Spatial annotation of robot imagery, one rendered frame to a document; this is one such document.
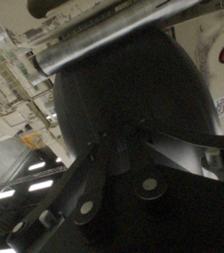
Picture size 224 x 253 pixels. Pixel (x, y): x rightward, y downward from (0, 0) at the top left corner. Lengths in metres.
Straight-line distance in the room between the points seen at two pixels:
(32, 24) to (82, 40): 0.08
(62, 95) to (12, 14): 0.13
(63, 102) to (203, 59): 0.38
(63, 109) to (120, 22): 0.19
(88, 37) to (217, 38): 0.33
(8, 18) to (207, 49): 0.42
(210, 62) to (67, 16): 0.37
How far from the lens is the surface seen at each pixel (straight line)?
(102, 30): 0.29
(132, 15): 0.30
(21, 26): 0.29
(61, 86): 0.30
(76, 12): 0.27
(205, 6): 0.39
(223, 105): 0.56
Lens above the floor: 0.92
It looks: 29 degrees up
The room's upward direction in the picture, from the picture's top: 154 degrees clockwise
